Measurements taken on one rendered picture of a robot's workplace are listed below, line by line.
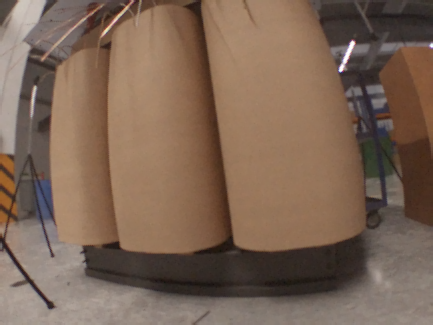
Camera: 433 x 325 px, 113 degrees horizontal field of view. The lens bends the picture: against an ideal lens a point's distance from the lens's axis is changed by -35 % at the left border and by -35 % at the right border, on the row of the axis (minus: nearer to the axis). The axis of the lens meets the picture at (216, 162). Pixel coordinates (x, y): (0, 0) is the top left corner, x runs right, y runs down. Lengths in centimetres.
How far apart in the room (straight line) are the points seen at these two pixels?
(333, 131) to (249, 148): 22
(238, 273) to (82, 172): 69
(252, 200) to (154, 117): 37
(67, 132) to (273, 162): 82
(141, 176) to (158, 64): 36
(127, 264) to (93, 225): 22
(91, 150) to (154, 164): 36
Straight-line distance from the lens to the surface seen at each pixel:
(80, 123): 96
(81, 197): 92
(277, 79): 58
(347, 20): 875
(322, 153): 54
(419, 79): 128
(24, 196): 908
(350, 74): 136
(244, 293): 76
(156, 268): 89
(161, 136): 64
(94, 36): 127
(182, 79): 71
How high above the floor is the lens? 39
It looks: 6 degrees up
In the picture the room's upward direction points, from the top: 8 degrees counter-clockwise
